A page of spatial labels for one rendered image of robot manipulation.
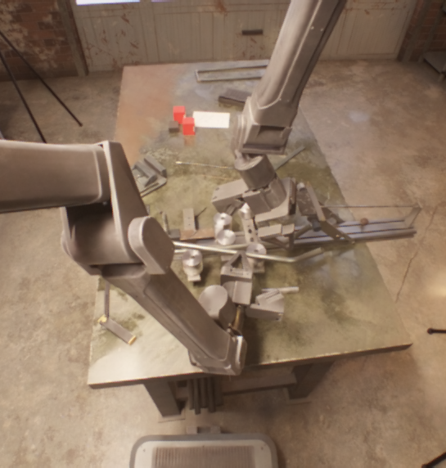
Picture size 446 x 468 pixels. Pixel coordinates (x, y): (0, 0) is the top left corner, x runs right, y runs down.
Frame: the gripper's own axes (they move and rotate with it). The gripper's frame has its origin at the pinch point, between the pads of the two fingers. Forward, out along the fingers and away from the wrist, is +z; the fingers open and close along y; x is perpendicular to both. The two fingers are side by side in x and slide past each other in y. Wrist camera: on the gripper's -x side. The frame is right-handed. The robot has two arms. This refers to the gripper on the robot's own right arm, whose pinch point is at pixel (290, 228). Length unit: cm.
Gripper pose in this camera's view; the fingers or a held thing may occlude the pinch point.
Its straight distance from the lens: 73.6
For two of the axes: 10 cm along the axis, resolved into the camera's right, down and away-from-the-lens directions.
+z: 4.8, 6.2, 6.2
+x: 8.6, -1.9, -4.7
